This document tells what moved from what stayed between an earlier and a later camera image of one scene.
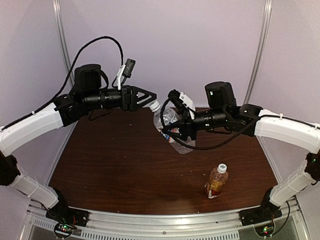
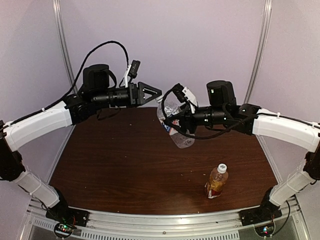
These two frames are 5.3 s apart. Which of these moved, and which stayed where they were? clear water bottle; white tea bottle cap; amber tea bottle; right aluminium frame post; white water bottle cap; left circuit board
Moved: clear water bottle; white water bottle cap
Stayed: left circuit board; right aluminium frame post; amber tea bottle; white tea bottle cap
